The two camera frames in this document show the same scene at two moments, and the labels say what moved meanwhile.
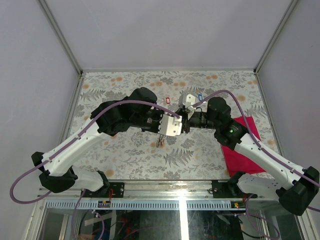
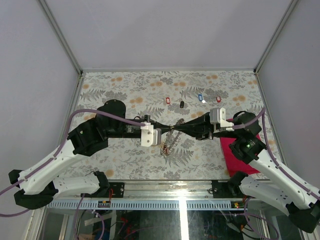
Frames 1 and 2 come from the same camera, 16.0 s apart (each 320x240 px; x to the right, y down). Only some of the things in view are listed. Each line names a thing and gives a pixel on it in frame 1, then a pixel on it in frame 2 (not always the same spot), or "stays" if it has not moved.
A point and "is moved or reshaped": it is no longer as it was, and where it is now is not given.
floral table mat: x=194 y=154 stays
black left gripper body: x=149 y=122 → x=129 y=131
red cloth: x=237 y=163 stays
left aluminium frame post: x=60 y=35 stays
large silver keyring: x=160 y=140 is moved or reshaped
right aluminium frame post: x=278 y=29 stays
